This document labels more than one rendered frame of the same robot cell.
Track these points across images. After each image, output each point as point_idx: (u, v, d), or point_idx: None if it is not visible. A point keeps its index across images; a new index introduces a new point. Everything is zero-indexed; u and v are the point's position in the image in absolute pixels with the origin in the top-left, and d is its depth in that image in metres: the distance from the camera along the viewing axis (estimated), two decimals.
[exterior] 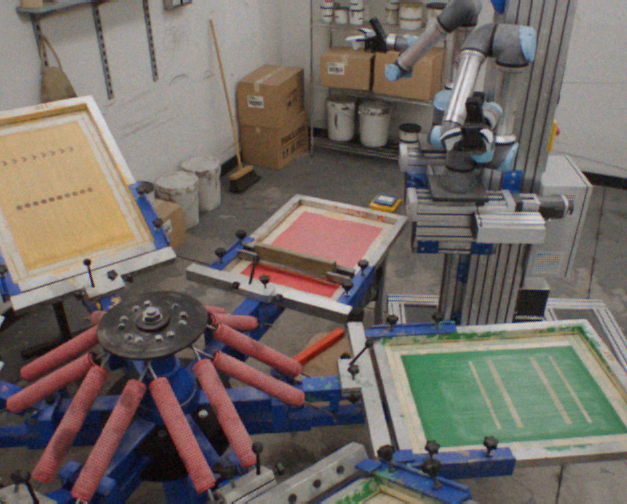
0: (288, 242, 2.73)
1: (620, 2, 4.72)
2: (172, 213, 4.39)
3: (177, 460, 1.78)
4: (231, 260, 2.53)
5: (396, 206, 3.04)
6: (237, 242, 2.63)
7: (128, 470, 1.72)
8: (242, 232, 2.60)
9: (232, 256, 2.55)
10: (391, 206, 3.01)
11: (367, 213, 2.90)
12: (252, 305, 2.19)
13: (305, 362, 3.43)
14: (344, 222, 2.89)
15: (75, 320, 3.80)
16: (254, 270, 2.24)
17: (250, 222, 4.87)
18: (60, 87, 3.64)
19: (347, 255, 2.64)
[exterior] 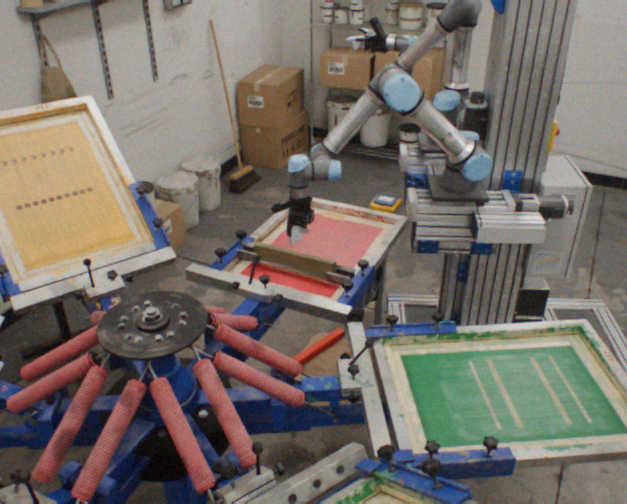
0: (288, 242, 2.73)
1: (620, 2, 4.72)
2: (172, 213, 4.39)
3: (177, 460, 1.78)
4: (231, 260, 2.53)
5: (396, 206, 3.04)
6: (237, 242, 2.63)
7: (128, 470, 1.72)
8: (242, 232, 2.60)
9: (232, 256, 2.55)
10: (391, 206, 3.01)
11: (367, 213, 2.90)
12: (252, 305, 2.19)
13: (305, 362, 3.43)
14: (344, 222, 2.89)
15: (75, 320, 3.80)
16: (254, 270, 2.24)
17: (250, 222, 4.87)
18: (60, 87, 3.64)
19: (347, 255, 2.64)
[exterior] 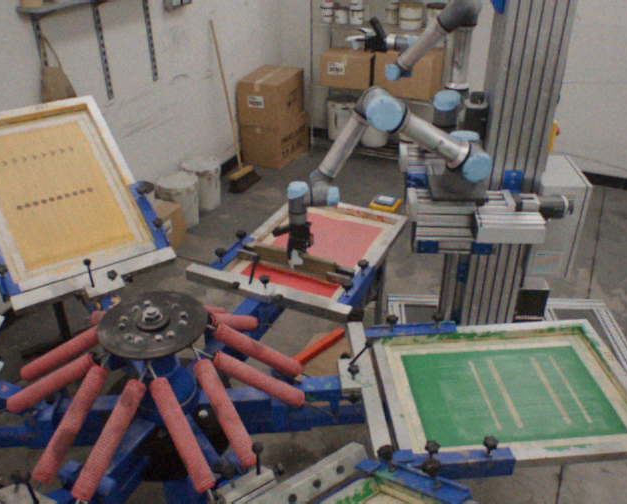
0: None
1: (620, 2, 4.72)
2: (172, 213, 4.39)
3: (177, 460, 1.78)
4: (231, 260, 2.53)
5: (396, 206, 3.04)
6: (237, 242, 2.63)
7: (128, 470, 1.72)
8: (242, 232, 2.60)
9: (232, 256, 2.55)
10: (391, 206, 3.01)
11: (367, 213, 2.90)
12: (252, 305, 2.19)
13: (305, 362, 3.43)
14: (344, 222, 2.89)
15: (75, 320, 3.80)
16: (254, 270, 2.24)
17: (250, 222, 4.87)
18: (60, 87, 3.64)
19: (347, 255, 2.64)
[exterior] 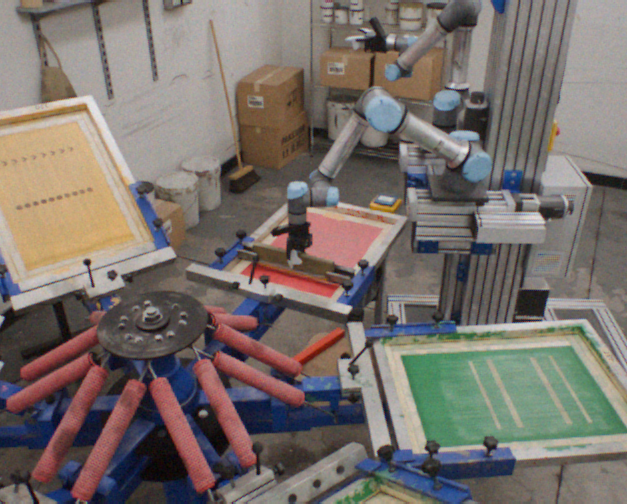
0: None
1: (620, 2, 4.72)
2: (172, 213, 4.39)
3: (177, 460, 1.78)
4: (231, 260, 2.53)
5: (396, 206, 3.04)
6: (237, 242, 2.63)
7: (128, 470, 1.72)
8: (242, 232, 2.60)
9: (232, 256, 2.55)
10: (391, 206, 3.01)
11: (367, 213, 2.90)
12: (252, 305, 2.19)
13: (305, 362, 3.43)
14: (344, 222, 2.89)
15: (75, 320, 3.80)
16: (254, 270, 2.24)
17: (250, 222, 4.87)
18: (60, 87, 3.64)
19: (347, 255, 2.64)
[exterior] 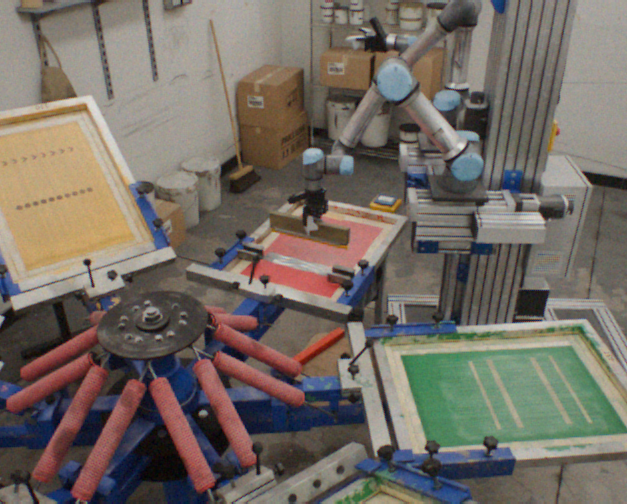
0: (288, 242, 2.73)
1: (620, 2, 4.72)
2: (172, 213, 4.39)
3: (177, 460, 1.78)
4: (231, 260, 2.53)
5: (396, 206, 3.04)
6: (237, 242, 2.63)
7: (128, 470, 1.72)
8: (242, 232, 2.60)
9: (232, 256, 2.55)
10: (391, 206, 3.01)
11: (367, 213, 2.90)
12: (252, 305, 2.19)
13: (305, 362, 3.43)
14: (344, 222, 2.89)
15: (75, 320, 3.80)
16: (254, 270, 2.24)
17: (250, 222, 4.87)
18: (60, 87, 3.64)
19: (347, 255, 2.64)
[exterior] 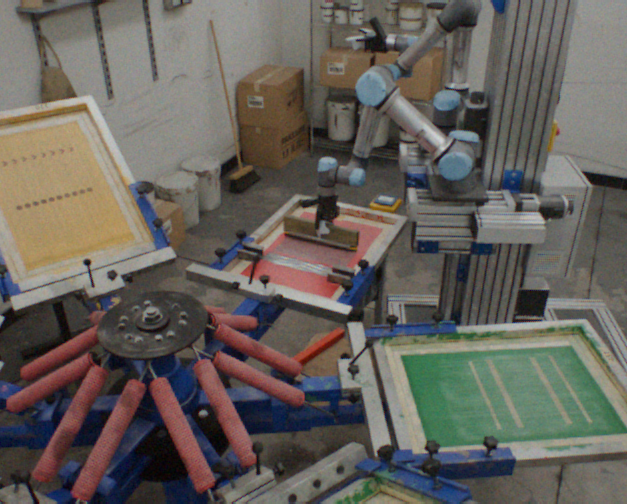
0: None
1: (620, 2, 4.72)
2: (172, 213, 4.39)
3: (177, 460, 1.78)
4: (231, 260, 2.53)
5: (396, 206, 3.04)
6: (237, 242, 2.63)
7: (128, 470, 1.72)
8: (242, 232, 2.60)
9: (232, 256, 2.55)
10: (391, 206, 3.01)
11: (367, 213, 2.90)
12: (252, 305, 2.19)
13: (305, 362, 3.43)
14: (344, 222, 2.89)
15: (75, 320, 3.80)
16: (254, 270, 2.24)
17: (250, 222, 4.87)
18: (60, 87, 3.64)
19: None
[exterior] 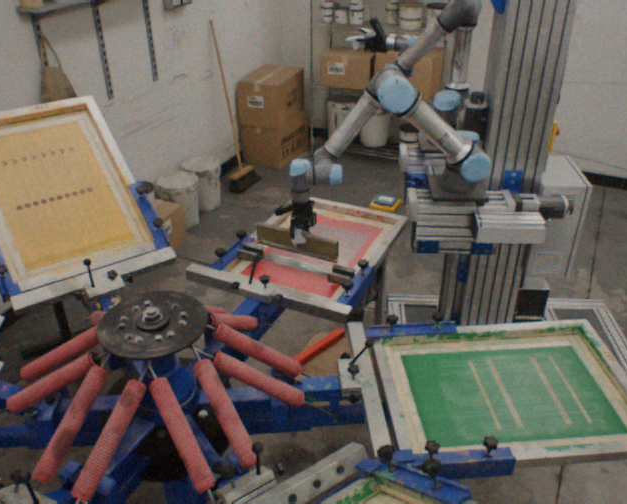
0: None
1: (620, 2, 4.72)
2: (172, 213, 4.39)
3: (177, 460, 1.78)
4: (231, 260, 2.53)
5: (396, 206, 3.04)
6: (237, 242, 2.63)
7: (128, 470, 1.72)
8: (242, 232, 2.60)
9: (232, 256, 2.55)
10: (391, 206, 3.01)
11: (367, 213, 2.90)
12: (252, 305, 2.19)
13: (305, 362, 3.43)
14: (344, 222, 2.89)
15: (75, 320, 3.80)
16: (254, 270, 2.24)
17: (250, 222, 4.87)
18: (60, 87, 3.64)
19: None
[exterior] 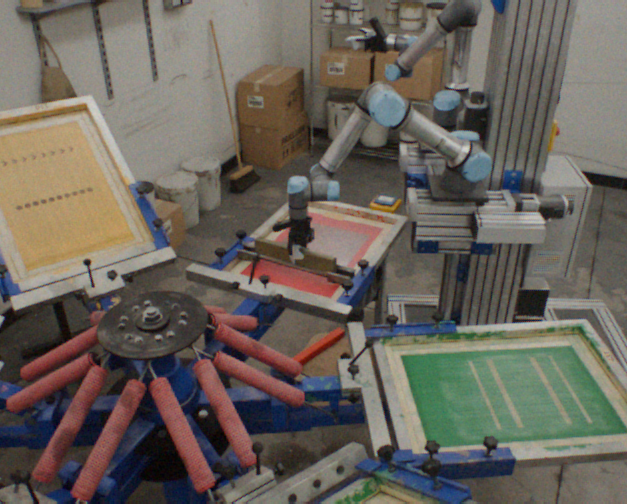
0: None
1: (620, 2, 4.72)
2: (172, 213, 4.39)
3: (177, 460, 1.78)
4: (231, 260, 2.53)
5: (396, 206, 3.04)
6: (237, 242, 2.63)
7: (128, 470, 1.72)
8: (242, 232, 2.60)
9: (232, 256, 2.55)
10: (391, 206, 3.01)
11: (367, 213, 2.90)
12: (252, 305, 2.19)
13: (305, 362, 3.43)
14: (344, 222, 2.89)
15: (75, 320, 3.80)
16: (254, 270, 2.24)
17: (250, 222, 4.87)
18: (60, 87, 3.64)
19: None
